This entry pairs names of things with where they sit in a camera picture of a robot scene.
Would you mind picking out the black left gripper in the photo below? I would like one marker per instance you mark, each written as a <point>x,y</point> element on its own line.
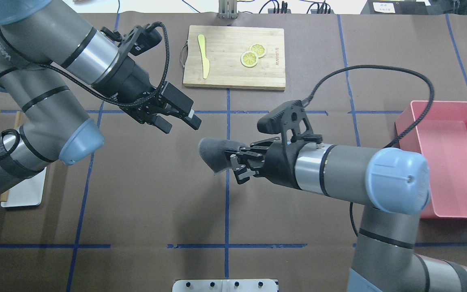
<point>126,81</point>

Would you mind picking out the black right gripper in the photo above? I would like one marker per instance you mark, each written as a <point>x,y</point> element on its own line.
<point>281,159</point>

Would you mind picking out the grey wiping cloth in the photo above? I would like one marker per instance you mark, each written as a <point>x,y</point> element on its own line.
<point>216,153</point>

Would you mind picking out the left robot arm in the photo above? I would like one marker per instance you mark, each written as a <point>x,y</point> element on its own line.
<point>44,41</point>

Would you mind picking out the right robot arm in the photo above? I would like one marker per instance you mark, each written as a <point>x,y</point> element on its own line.
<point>391,184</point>

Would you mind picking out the yellow plastic knife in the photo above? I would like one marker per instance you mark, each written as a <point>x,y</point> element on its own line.
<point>205,61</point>

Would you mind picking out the bamboo cutting board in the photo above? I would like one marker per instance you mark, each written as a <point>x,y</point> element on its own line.
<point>224,46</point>

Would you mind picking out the lemon slice lower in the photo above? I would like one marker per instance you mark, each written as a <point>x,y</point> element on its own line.
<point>249,59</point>

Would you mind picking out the lemon slice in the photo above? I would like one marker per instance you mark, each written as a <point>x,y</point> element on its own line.
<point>259,49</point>
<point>249,59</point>

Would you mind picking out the lemon slice upper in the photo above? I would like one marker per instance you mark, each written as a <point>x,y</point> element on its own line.
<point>259,49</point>

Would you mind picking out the wooden rack rod inner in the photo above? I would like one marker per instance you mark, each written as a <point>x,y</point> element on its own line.
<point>17,122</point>

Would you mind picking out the white rectangular tray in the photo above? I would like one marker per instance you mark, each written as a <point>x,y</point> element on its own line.
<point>27,193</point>

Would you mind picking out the pink plastic bin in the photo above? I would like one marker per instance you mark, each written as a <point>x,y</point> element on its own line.
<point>442,138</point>

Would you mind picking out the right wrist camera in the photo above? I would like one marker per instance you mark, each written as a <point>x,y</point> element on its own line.
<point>290,120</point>

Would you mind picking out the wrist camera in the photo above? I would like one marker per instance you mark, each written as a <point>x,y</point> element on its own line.
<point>138,40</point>
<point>290,120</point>

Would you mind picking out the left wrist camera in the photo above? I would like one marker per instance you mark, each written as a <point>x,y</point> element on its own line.
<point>138,40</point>

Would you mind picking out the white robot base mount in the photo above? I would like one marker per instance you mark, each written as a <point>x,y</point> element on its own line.
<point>226,285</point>

